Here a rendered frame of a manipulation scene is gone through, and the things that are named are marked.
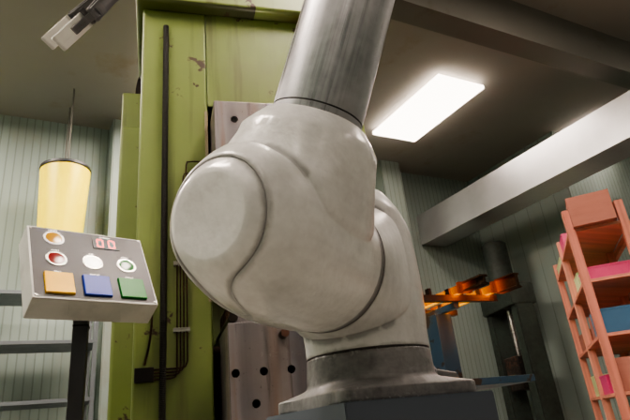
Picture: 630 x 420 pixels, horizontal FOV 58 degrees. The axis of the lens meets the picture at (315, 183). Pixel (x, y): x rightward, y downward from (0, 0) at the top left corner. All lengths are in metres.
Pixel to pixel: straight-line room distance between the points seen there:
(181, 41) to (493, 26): 2.95
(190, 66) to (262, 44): 0.34
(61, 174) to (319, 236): 4.90
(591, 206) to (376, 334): 4.30
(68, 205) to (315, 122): 4.77
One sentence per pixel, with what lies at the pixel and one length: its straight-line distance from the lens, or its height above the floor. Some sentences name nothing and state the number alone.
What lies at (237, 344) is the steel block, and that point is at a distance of 1.81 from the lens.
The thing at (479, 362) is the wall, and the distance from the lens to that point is 7.68.
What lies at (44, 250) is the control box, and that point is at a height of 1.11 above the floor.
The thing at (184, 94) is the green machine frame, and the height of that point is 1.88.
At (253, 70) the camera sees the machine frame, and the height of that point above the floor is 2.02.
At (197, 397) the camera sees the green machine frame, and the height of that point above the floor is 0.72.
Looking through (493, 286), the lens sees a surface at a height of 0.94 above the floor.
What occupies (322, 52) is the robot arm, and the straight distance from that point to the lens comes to 0.59.
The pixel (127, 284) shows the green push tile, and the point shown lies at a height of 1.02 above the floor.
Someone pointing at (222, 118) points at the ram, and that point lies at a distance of 2.15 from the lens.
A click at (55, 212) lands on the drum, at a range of 5.22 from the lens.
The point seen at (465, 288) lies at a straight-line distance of 1.79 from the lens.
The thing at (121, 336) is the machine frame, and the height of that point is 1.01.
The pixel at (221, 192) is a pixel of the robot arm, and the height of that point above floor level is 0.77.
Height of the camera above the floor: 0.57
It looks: 24 degrees up
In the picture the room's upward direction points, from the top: 6 degrees counter-clockwise
